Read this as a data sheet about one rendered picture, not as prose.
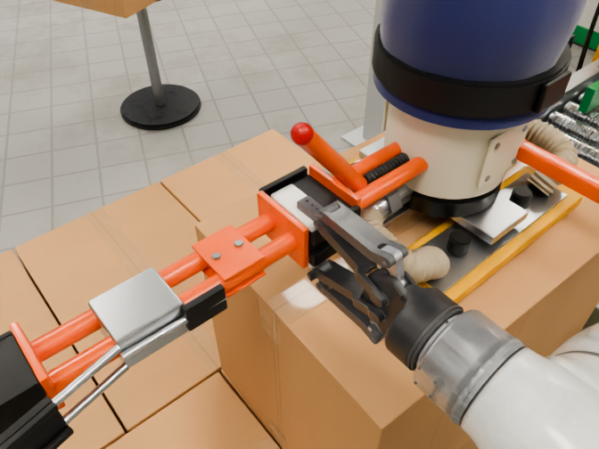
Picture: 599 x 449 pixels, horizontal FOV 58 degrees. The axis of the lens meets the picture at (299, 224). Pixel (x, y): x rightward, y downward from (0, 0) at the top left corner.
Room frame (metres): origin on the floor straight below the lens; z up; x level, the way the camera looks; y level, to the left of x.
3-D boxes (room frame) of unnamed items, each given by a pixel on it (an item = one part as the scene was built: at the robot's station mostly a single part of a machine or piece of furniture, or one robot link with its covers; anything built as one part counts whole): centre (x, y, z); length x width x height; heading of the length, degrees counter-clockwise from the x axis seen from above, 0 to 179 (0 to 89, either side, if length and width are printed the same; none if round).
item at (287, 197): (0.44, 0.00, 1.11); 0.07 x 0.03 x 0.01; 40
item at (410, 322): (0.32, -0.10, 1.08); 0.09 x 0.07 x 0.08; 40
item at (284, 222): (0.45, -0.01, 1.08); 0.10 x 0.08 x 0.06; 40
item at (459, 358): (0.26, -0.15, 1.08); 0.09 x 0.06 x 0.09; 130
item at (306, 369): (0.60, -0.20, 0.74); 0.60 x 0.40 x 0.40; 128
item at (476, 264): (0.54, -0.26, 0.98); 0.34 x 0.10 x 0.05; 130
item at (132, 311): (0.32, 0.15, 1.07); 0.07 x 0.07 x 0.04; 40
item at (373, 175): (0.54, -0.11, 1.08); 0.07 x 0.02 x 0.02; 130
